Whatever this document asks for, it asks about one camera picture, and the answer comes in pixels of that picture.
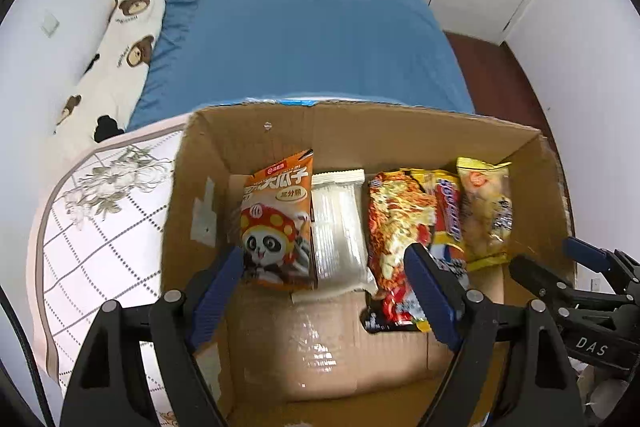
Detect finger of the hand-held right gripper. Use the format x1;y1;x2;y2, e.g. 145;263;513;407
509;255;576;308
562;237;640;288

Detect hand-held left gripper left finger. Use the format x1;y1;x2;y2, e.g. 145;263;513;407
62;246;246;427

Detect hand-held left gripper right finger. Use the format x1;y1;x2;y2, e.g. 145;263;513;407
404;243;586;427

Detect cardboard box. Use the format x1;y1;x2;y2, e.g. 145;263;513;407
161;99;578;427

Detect red yellow noodle packet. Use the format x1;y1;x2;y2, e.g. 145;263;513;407
362;170;471;334

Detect yellow clear snack packet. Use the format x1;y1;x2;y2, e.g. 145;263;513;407
456;157;514;272

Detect red yellow striped snack packet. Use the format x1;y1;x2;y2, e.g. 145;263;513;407
410;169;468;278

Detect orange panda seed packet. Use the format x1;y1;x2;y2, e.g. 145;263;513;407
239;149;318;292

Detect white clear snack packet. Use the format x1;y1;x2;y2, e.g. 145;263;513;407
291;170;378;303

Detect white floral quilt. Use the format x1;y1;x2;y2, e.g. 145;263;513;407
27;114;236;427

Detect bear print pillow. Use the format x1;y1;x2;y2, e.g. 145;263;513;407
52;0;167;152

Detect blue bed sheet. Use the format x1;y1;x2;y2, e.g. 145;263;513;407
127;0;476;130

